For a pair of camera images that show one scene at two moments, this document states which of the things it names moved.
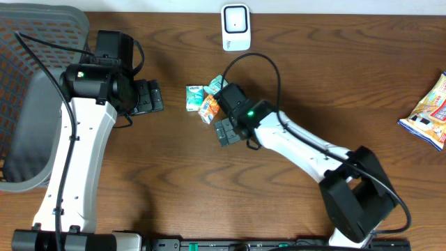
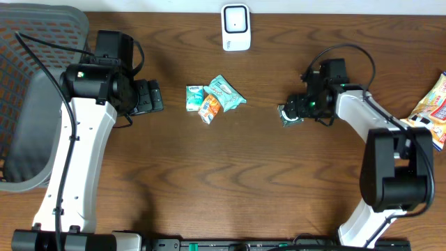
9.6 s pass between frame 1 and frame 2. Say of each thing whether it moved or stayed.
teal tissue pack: stayed
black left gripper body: stayed
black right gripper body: moved
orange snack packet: stayed
